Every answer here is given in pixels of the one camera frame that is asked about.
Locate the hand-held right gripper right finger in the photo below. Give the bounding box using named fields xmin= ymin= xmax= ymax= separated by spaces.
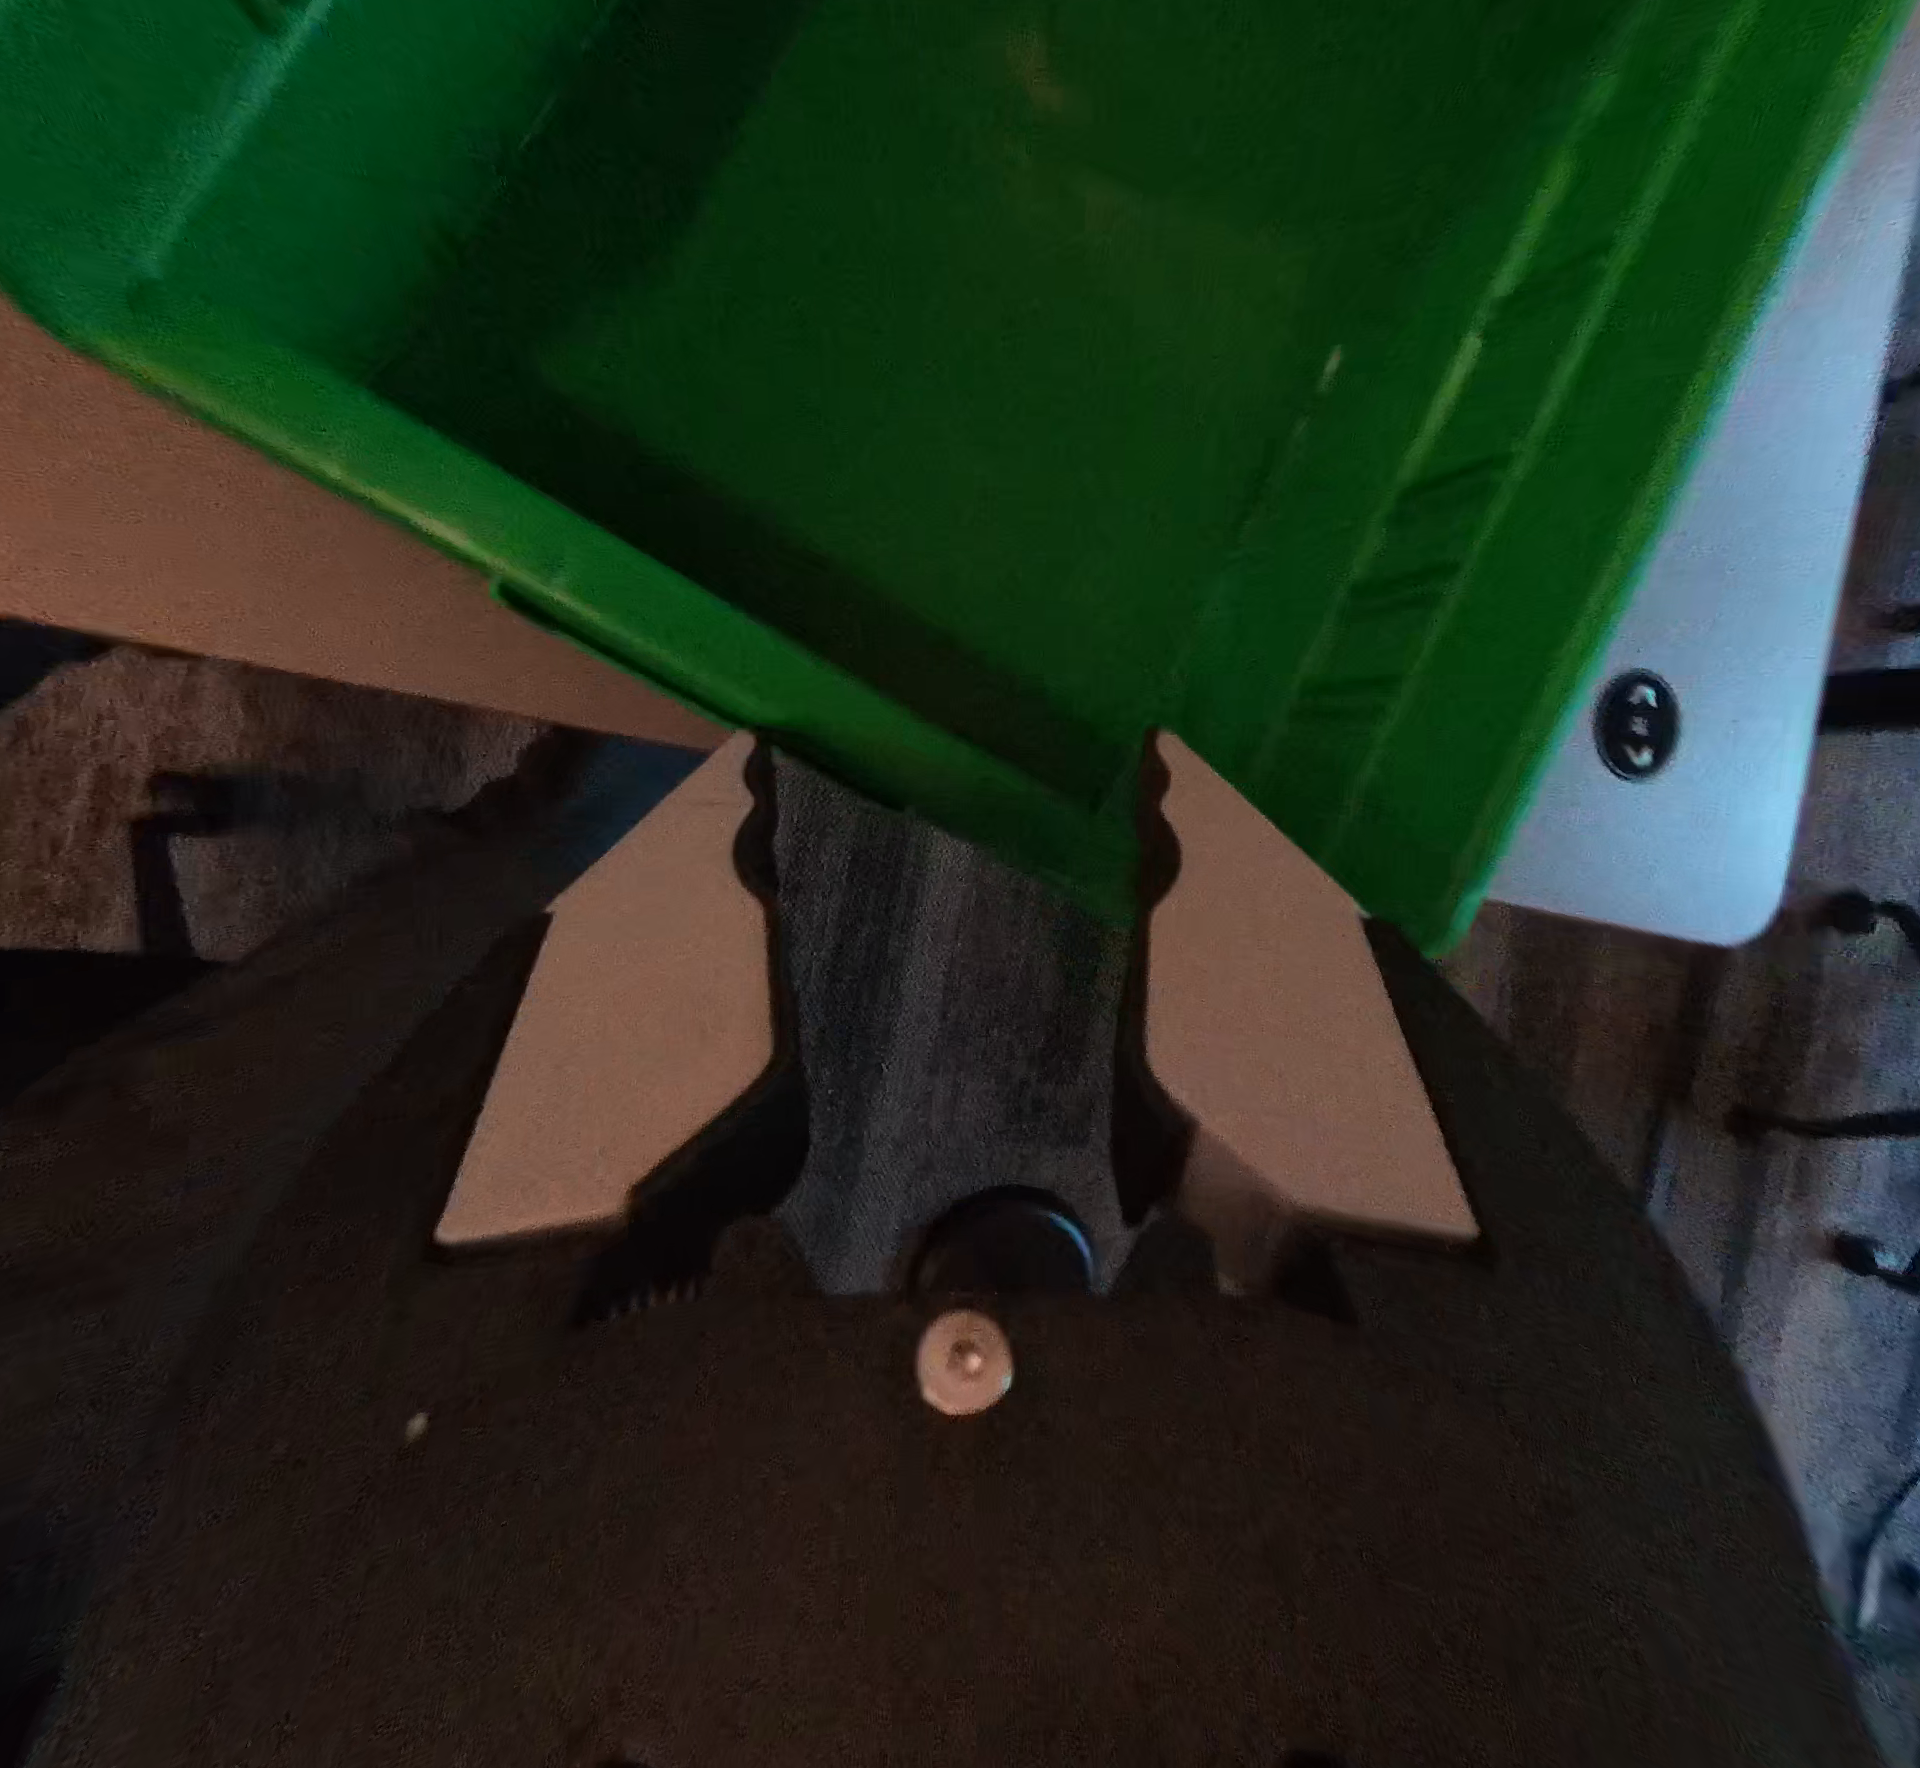
xmin=1115 ymin=729 xmax=1481 ymax=1297

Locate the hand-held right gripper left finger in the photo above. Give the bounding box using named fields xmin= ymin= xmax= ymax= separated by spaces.
xmin=433 ymin=729 xmax=819 ymax=1251

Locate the green plastic bin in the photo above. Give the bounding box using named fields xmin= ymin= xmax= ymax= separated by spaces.
xmin=0 ymin=0 xmax=1920 ymax=960

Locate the black round knob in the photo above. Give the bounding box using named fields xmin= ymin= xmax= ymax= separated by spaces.
xmin=917 ymin=1188 xmax=1098 ymax=1297

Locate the round black disc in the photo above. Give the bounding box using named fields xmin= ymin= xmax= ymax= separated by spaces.
xmin=1593 ymin=670 xmax=1683 ymax=782

